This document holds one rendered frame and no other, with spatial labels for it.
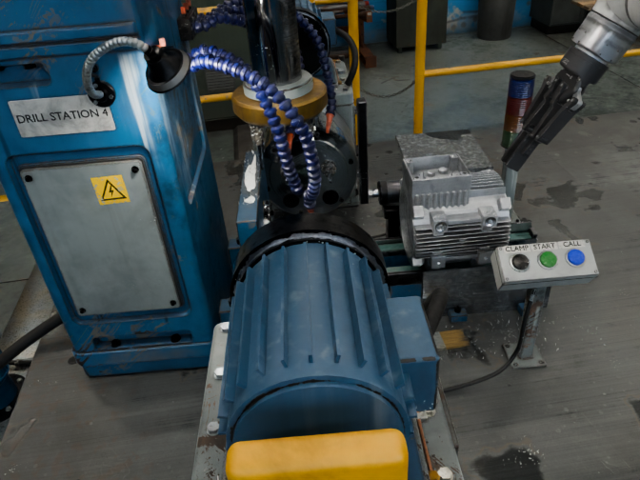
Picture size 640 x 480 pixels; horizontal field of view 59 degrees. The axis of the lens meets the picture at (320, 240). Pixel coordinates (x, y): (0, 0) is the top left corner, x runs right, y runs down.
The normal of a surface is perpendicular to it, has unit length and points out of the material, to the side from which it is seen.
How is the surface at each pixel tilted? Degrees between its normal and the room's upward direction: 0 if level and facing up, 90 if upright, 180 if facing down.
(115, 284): 90
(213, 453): 0
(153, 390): 0
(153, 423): 0
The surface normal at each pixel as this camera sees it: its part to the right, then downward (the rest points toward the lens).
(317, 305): 0.01, -0.83
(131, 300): 0.05, 0.56
